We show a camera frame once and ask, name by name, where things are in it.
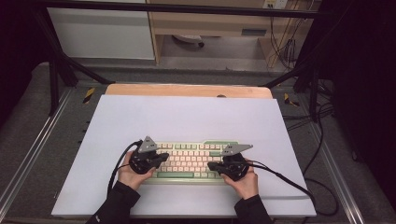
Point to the yellow and black tape strip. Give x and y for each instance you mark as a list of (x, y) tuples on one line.
[(291, 101), (89, 95)]

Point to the wooden table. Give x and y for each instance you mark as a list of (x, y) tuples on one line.
[(186, 90)]

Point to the black metal frame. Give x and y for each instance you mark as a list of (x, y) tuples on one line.
[(186, 8)]

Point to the black curtain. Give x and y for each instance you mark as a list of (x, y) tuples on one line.
[(15, 46), (367, 77)]

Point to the light wooden desk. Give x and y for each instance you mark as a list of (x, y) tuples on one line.
[(202, 23)]

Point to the green and pink keyboard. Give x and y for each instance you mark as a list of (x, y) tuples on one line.
[(190, 161)]

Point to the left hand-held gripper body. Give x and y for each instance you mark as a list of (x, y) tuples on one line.
[(144, 161)]

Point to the person's right hand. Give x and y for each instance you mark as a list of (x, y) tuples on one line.
[(246, 186)]

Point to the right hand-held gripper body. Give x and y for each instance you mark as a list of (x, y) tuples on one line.
[(233, 166)]

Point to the office chair base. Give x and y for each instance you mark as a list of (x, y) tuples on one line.
[(188, 38)]

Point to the aluminium rail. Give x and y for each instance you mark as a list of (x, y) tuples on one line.
[(339, 180), (34, 149)]

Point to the white board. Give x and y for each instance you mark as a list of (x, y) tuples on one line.
[(186, 118)]

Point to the white cabinet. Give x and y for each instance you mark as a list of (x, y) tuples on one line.
[(102, 34)]

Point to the person's left hand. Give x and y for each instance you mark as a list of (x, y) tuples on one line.
[(130, 180)]

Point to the white wall socket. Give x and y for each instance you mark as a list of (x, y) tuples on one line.
[(275, 3)]

